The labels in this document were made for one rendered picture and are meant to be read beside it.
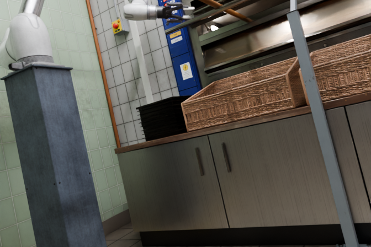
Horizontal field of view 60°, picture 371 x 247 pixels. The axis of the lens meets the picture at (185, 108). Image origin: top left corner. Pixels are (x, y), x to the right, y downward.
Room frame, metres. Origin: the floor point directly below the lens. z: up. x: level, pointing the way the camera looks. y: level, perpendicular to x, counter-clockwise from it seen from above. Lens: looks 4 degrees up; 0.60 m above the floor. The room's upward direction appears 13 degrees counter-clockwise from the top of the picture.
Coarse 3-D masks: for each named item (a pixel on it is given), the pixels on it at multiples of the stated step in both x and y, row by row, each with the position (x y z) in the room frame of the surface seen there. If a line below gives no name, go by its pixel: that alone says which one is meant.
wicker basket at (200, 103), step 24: (264, 72) 1.88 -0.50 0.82; (288, 72) 1.41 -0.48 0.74; (192, 96) 1.75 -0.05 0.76; (216, 96) 1.54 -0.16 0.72; (240, 96) 1.49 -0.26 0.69; (264, 96) 1.44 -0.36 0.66; (288, 96) 1.78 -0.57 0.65; (192, 120) 1.70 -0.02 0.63; (216, 120) 1.56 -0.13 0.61; (240, 120) 1.50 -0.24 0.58
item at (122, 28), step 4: (116, 20) 2.34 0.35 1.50; (120, 20) 2.33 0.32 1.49; (124, 20) 2.36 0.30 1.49; (112, 24) 2.37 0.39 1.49; (120, 24) 2.33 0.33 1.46; (124, 24) 2.35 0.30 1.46; (112, 28) 2.38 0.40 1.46; (120, 28) 2.33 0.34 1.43; (124, 28) 2.34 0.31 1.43; (128, 28) 2.38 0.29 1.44; (116, 32) 2.36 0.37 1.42; (120, 32) 2.35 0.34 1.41; (124, 32) 2.37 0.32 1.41
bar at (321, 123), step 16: (240, 0) 1.56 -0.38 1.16; (208, 16) 1.66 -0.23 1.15; (288, 16) 1.24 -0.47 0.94; (304, 48) 1.23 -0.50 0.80; (304, 64) 1.23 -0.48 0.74; (304, 80) 1.24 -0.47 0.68; (320, 96) 1.25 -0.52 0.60; (320, 112) 1.23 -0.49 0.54; (320, 128) 1.23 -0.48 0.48; (320, 144) 1.24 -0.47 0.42; (336, 160) 1.24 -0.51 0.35; (336, 176) 1.23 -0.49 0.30; (336, 192) 1.24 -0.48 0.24; (336, 208) 1.24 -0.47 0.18; (352, 224) 1.23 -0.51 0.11; (352, 240) 1.23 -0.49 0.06
